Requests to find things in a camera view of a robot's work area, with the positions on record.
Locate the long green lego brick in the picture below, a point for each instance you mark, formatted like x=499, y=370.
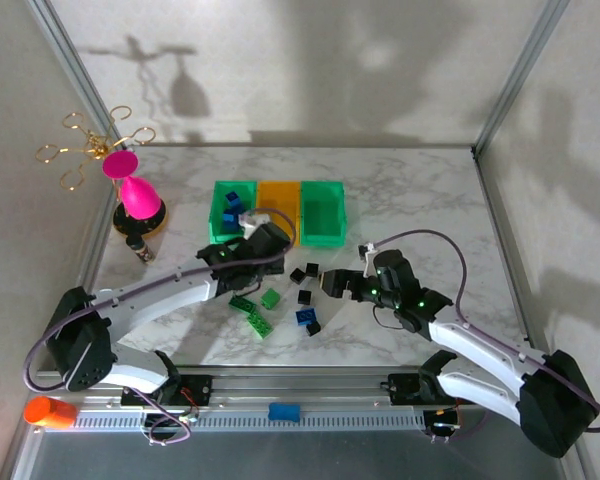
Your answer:
x=260, y=324

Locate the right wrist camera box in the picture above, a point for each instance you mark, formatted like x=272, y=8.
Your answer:
x=367, y=252

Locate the green lego cube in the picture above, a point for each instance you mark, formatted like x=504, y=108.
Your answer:
x=270, y=298

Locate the aluminium frame profile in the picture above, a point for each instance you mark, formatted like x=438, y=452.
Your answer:
x=300, y=387
x=510, y=265
x=75, y=65
x=97, y=235
x=520, y=75

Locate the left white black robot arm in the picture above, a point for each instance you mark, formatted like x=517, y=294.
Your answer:
x=155, y=300

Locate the orange plastic bin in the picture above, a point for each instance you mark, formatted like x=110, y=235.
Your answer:
x=278, y=197

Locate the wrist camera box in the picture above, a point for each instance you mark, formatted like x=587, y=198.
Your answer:
x=254, y=221
x=367, y=252

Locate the black lego cube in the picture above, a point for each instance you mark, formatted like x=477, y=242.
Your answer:
x=311, y=269
x=297, y=276
x=305, y=296
x=313, y=328

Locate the orange cylinder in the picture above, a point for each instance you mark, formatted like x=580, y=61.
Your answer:
x=50, y=412

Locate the small blue bone-shaped object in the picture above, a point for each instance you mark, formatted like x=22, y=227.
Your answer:
x=284, y=411

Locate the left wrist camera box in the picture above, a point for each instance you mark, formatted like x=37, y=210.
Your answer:
x=254, y=221

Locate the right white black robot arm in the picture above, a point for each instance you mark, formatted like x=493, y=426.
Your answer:
x=480, y=345

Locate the gold glass holder stand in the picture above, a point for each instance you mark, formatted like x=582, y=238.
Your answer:
x=97, y=145

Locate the pink plastic wine glass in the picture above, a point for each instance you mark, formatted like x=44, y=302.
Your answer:
x=139, y=200

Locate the dark green lego plate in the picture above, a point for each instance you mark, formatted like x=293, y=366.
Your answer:
x=242, y=303

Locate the blue four-stud lego brick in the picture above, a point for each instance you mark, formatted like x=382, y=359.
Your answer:
x=306, y=316

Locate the green plastic bin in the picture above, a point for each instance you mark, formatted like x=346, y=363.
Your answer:
x=325, y=220
x=219, y=225

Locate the small dark bottle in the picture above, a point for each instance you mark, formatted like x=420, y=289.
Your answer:
x=140, y=248

